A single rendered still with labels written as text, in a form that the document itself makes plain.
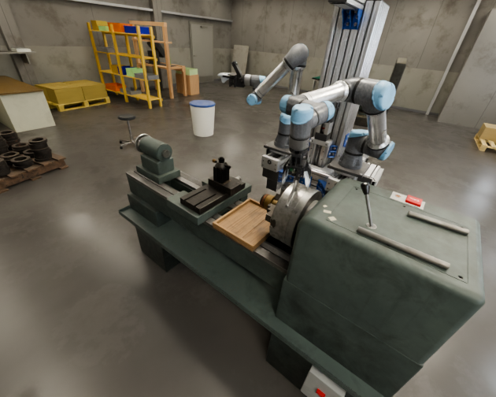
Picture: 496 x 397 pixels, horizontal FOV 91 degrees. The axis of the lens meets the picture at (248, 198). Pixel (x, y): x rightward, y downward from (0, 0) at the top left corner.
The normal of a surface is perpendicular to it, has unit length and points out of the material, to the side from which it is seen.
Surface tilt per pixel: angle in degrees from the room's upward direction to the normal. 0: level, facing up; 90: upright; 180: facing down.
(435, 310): 90
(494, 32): 90
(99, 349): 0
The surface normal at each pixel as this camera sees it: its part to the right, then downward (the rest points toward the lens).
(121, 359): 0.06, -0.83
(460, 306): -0.61, 0.40
